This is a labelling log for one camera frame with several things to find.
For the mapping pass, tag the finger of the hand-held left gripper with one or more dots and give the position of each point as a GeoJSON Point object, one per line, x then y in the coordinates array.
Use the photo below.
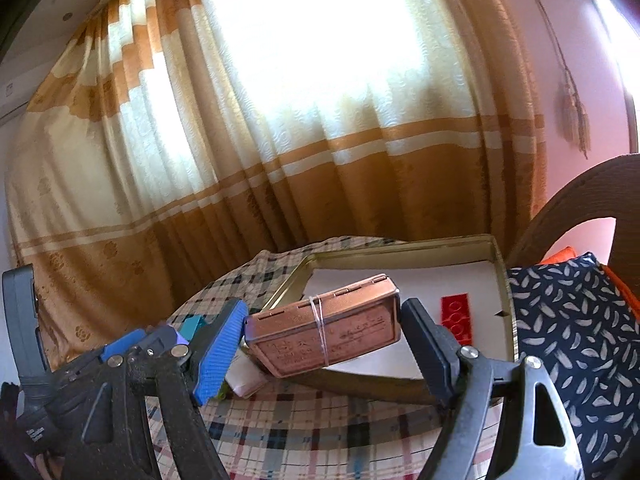
{"type": "Point", "coordinates": [122, 346]}
{"type": "Point", "coordinates": [160, 336]}

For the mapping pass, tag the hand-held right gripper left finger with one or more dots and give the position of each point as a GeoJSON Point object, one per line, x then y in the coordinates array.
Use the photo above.
{"type": "Point", "coordinates": [220, 355]}

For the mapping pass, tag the white rubber band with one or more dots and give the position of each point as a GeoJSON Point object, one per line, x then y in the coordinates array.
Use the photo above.
{"type": "Point", "coordinates": [320, 330]}

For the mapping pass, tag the cream and orange curtain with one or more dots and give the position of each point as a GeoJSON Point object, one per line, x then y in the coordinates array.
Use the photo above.
{"type": "Point", "coordinates": [350, 170]}

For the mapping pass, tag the red toy brick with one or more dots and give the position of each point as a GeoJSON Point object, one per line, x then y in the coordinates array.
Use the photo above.
{"type": "Point", "coordinates": [456, 312]}

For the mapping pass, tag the white paper tray liner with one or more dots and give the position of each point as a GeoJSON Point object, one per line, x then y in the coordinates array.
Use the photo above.
{"type": "Point", "coordinates": [425, 280]}

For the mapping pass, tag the teal plastic block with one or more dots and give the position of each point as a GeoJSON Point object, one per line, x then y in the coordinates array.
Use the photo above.
{"type": "Point", "coordinates": [194, 327]}

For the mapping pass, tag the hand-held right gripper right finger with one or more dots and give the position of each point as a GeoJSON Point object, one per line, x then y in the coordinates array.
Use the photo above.
{"type": "Point", "coordinates": [430, 355]}

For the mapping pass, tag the white air conditioner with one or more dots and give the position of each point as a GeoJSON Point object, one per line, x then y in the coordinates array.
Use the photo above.
{"type": "Point", "coordinates": [12, 100]}

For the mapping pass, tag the curtain tieback tassel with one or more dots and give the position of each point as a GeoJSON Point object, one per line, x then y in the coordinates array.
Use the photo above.
{"type": "Point", "coordinates": [572, 115]}

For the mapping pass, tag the gold metal tray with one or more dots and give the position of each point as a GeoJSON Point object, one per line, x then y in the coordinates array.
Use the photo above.
{"type": "Point", "coordinates": [390, 390]}

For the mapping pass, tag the white carton box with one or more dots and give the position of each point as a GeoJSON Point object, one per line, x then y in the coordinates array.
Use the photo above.
{"type": "Point", "coordinates": [245, 375]}

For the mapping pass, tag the copper hinged tin box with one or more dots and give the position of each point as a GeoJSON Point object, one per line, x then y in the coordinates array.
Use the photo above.
{"type": "Point", "coordinates": [350, 330]}

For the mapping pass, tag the wooden chair back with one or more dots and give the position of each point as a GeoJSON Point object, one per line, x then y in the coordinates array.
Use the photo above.
{"type": "Point", "coordinates": [565, 200]}

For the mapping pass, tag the plaid tablecloth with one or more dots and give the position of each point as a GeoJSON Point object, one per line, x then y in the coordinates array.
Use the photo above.
{"type": "Point", "coordinates": [310, 440]}

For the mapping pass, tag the navy feather print cushion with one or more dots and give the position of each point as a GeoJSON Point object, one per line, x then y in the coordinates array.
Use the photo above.
{"type": "Point", "coordinates": [575, 350]}

